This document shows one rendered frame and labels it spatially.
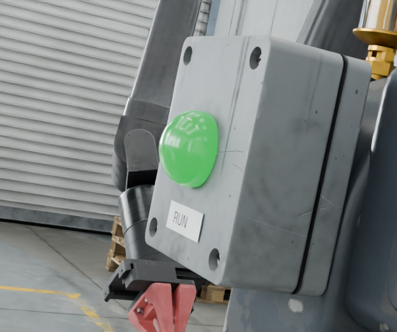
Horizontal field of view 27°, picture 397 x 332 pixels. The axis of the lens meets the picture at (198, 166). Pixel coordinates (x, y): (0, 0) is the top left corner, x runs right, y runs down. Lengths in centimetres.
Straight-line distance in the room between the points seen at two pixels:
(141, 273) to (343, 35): 32
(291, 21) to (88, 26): 230
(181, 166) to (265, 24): 867
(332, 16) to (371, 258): 39
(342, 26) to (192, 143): 39
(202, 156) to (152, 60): 72
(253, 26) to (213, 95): 858
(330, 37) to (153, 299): 32
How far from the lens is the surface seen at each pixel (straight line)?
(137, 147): 92
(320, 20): 68
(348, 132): 31
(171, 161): 31
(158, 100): 97
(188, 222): 32
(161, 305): 83
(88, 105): 814
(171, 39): 104
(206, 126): 31
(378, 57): 37
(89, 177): 823
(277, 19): 904
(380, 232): 31
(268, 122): 29
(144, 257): 86
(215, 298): 619
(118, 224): 654
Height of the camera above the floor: 130
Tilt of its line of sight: 3 degrees down
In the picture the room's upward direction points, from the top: 11 degrees clockwise
